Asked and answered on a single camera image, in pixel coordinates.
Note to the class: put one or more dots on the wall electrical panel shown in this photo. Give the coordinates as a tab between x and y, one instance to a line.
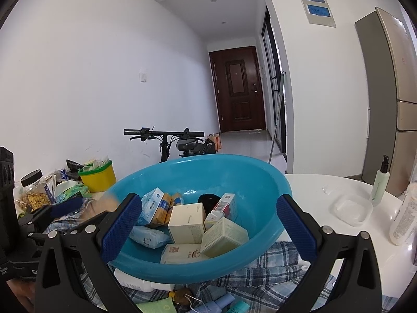
315	6

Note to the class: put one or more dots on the blue wet wipes pack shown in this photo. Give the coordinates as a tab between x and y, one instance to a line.
146	237

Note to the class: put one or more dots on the white square box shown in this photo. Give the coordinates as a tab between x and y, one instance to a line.
187	223

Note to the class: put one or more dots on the green packet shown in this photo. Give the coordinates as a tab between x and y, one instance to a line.
73	190

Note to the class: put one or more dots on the pale green pump bottle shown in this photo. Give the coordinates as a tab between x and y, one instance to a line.
379	182

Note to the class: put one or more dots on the black small item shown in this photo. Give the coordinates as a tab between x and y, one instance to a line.
75	165

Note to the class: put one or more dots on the pale green box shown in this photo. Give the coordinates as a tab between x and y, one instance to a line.
224	238

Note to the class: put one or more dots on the black round item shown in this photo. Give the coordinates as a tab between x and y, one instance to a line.
208	202

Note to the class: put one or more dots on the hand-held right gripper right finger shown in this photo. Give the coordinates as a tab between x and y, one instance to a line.
297	228

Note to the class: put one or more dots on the small cream box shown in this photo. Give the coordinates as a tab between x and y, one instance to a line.
211	223

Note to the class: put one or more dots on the white round desktop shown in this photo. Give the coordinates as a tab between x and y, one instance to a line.
312	182

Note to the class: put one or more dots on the blue plastic basin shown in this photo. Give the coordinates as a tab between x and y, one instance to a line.
228	176

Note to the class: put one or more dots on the clear plastic container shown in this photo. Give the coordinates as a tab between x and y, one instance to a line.
352	210

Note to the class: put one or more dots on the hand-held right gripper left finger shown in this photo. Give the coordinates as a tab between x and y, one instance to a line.
120	226

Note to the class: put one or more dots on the brown entrance door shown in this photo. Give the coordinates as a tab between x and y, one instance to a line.
237	97

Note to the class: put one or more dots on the orange bag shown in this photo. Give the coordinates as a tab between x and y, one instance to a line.
215	141

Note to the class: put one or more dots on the clear jar with black lid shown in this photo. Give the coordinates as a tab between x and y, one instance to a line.
34	199

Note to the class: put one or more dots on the blue white tissue box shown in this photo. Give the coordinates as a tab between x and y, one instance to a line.
153	202

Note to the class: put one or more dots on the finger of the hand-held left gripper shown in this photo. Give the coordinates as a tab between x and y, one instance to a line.
66	207
88	220

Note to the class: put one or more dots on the light blue spray bottle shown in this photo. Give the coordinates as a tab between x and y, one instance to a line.
211	306

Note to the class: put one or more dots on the beige refrigerator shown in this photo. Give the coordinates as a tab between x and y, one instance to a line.
384	104

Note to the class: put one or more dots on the blue plaid shirt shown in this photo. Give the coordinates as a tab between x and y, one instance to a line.
270	260

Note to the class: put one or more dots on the white wall switch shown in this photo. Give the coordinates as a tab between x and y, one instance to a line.
142	76

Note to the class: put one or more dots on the green card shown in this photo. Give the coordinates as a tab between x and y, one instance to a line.
156	307

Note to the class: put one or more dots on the black framed glass door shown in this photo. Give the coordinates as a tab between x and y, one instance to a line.
273	71

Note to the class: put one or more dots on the white drink bottle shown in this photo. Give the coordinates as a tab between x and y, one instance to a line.
404	218

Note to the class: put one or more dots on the person's left hand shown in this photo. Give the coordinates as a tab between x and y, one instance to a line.
20	291

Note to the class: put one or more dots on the teal tube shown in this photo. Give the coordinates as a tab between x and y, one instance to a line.
239	307

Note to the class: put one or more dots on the small clear plastic scrap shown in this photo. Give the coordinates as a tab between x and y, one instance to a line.
325	190

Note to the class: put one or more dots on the red white box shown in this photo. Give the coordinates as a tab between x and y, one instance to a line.
226	207

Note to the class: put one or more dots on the yellow bucket with green rim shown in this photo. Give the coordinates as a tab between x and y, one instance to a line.
97	179

